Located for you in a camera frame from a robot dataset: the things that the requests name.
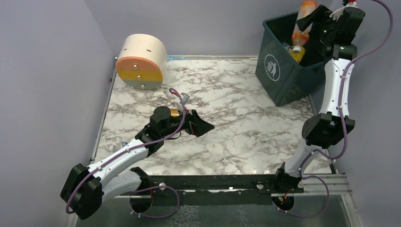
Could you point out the orange drink bottle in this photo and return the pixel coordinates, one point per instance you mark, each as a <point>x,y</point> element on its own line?
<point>300,35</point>

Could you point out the clear purple label bottle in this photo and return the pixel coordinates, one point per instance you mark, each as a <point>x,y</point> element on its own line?
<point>287,47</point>

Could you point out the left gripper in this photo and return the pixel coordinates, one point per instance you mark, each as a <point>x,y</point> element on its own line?
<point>190,123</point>

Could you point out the small blue label bottle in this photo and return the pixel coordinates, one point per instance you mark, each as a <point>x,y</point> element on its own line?
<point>117,146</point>

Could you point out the yellow drink bottle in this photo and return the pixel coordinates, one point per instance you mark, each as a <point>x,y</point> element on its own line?
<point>297,56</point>

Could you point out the red gold drink can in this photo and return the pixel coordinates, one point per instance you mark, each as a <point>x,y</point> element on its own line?
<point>176,112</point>

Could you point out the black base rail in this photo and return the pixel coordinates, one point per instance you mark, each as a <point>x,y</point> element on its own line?
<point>205,190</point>

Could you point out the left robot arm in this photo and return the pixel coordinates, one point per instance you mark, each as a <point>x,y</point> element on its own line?
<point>87,187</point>

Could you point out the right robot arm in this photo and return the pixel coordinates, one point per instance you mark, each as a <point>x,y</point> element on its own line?
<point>332,123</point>

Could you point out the dark green plastic bin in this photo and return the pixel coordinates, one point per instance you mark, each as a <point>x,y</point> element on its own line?
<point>282,77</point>

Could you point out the round cream drum box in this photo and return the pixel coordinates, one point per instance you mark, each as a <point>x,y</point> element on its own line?
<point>141,63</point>

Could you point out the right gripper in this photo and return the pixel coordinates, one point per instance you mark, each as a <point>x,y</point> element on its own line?
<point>315,19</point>

